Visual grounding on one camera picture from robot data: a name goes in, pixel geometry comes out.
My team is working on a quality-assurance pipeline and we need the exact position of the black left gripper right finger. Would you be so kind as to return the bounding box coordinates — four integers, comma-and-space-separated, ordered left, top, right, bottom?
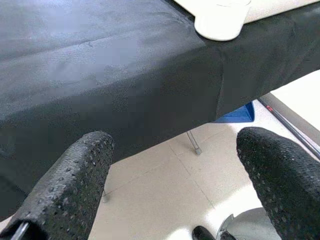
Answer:
235, 126, 320, 240

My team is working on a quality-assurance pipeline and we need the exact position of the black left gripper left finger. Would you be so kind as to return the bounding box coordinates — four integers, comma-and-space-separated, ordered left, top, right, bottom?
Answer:
0, 130, 115, 240

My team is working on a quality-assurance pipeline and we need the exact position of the robot left leg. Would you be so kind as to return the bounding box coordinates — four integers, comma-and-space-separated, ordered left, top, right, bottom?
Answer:
192, 206, 276, 240

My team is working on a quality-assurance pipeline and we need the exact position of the black floor rod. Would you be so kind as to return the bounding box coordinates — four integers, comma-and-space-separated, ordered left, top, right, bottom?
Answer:
258, 97, 320, 157

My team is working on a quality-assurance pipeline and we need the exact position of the blue plastic crate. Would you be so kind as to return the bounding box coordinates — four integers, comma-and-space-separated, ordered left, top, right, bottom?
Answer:
217, 101, 255, 124

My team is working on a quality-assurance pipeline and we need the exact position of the black table cloth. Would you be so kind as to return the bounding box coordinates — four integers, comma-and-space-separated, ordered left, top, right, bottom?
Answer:
0, 0, 320, 221

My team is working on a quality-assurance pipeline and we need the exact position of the white plastic table top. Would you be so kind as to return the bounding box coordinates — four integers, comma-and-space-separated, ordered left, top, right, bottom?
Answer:
173, 0, 320, 42

